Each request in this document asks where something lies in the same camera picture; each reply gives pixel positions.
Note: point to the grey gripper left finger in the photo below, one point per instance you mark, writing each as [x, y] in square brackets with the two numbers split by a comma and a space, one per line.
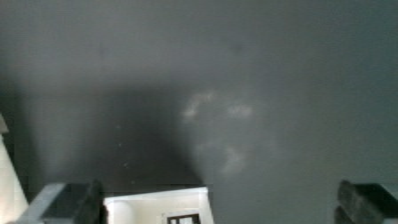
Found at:
[67, 204]

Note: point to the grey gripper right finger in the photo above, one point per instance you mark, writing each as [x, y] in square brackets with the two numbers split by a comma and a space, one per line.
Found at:
[366, 203]

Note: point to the white drawer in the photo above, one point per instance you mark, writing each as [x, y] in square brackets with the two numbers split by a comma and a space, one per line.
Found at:
[168, 207]

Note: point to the white L-shaped obstacle wall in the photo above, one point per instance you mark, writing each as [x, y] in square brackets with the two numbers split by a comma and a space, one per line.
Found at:
[12, 200]

